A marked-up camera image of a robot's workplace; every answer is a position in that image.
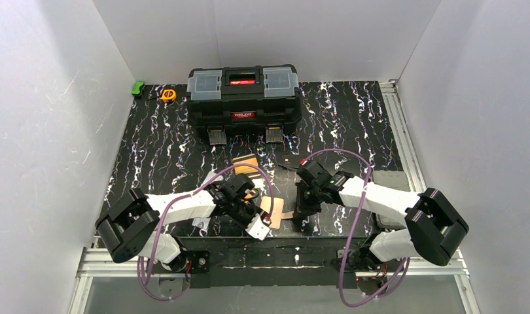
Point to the yellow tape measure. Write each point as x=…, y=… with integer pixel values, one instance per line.
x=168, y=95

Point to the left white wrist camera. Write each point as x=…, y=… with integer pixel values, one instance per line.
x=257, y=228

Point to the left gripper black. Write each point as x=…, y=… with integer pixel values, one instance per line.
x=246, y=214

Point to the tan card holder with sleeves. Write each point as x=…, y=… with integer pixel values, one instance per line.
x=275, y=208

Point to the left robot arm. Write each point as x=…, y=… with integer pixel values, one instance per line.
x=129, y=228

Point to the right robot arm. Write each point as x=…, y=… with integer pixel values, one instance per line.
x=431, y=226

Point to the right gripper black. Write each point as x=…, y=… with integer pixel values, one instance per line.
x=303, y=205

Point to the gold card stack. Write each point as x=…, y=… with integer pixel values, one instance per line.
x=246, y=164

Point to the green plastic object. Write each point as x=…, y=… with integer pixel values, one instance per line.
x=138, y=88

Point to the front aluminium rail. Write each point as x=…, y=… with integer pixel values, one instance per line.
x=255, y=280

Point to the black toolbox with clear lids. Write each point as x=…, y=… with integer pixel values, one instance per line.
x=258, y=100

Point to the white aluminium table rail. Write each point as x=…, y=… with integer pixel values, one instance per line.
x=406, y=151

